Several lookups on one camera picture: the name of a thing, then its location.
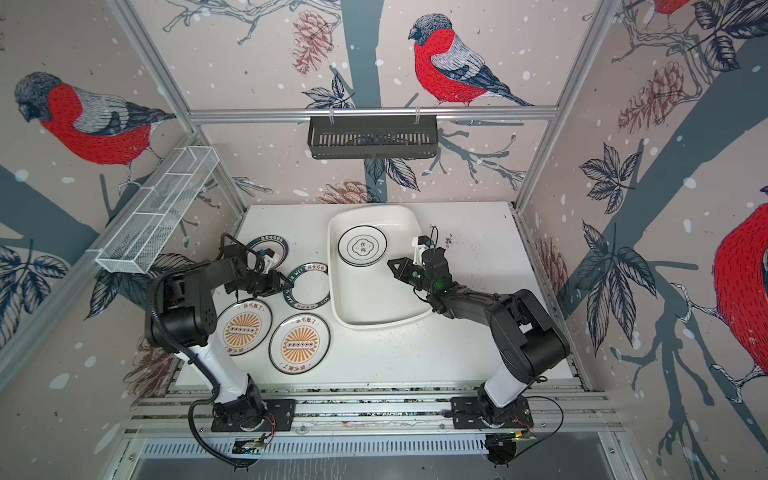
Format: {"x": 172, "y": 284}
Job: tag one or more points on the white plate black emblem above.
{"x": 362, "y": 246}

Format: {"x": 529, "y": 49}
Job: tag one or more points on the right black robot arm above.
{"x": 526, "y": 337}

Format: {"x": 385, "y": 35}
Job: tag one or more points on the white wire mesh basket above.
{"x": 143, "y": 235}

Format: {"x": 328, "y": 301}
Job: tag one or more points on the green rim plate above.
{"x": 311, "y": 288}

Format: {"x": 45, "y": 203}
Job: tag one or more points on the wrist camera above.
{"x": 270, "y": 259}
{"x": 421, "y": 243}

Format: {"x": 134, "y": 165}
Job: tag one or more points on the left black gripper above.
{"x": 273, "y": 283}

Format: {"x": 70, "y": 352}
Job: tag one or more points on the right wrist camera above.
{"x": 421, "y": 243}

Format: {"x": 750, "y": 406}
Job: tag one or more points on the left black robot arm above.
{"x": 182, "y": 320}

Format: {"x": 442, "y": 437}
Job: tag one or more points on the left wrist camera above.
{"x": 270, "y": 259}

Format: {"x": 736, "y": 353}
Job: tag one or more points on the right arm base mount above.
{"x": 474, "y": 413}

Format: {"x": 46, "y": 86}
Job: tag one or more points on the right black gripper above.
{"x": 406, "y": 270}

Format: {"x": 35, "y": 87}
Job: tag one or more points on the white plastic bin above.
{"x": 371, "y": 297}

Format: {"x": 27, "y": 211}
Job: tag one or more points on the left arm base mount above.
{"x": 239, "y": 416}

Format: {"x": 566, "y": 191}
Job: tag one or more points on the green red ring plate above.
{"x": 275, "y": 242}

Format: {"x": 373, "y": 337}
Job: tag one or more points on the orange sunburst plate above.
{"x": 243, "y": 326}
{"x": 299, "y": 344}

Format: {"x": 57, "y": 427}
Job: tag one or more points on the black wall basket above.
{"x": 373, "y": 137}

